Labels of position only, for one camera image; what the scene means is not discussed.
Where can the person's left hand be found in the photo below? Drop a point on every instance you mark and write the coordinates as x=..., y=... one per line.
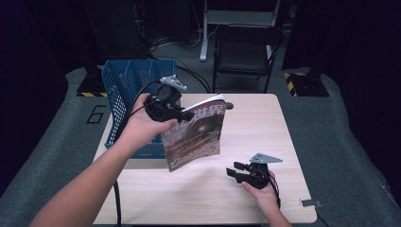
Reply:
x=140, y=126

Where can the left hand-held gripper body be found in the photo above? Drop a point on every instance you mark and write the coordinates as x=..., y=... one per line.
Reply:
x=164, y=108

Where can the person's right hand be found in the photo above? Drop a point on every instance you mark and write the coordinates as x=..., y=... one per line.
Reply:
x=266, y=197

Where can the black folding chair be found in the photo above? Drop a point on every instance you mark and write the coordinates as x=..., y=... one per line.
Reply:
x=246, y=53

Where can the white metal stand frame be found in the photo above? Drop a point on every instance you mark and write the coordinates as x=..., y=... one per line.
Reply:
x=205, y=38

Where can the dark curtain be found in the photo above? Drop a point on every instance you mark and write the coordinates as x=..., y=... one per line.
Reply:
x=362, y=47
x=31, y=47

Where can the red-brown cover magazine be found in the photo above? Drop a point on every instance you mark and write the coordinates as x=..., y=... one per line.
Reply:
x=195, y=135

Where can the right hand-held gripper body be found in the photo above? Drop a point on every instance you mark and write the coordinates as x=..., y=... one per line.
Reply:
x=257, y=178

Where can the grey floor mat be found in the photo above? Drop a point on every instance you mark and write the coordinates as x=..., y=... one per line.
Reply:
x=331, y=142

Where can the black striped stand base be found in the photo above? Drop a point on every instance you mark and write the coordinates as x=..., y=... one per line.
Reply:
x=93, y=85
x=310, y=85

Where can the blue plastic file rack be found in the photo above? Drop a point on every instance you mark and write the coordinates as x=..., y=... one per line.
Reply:
x=121, y=82

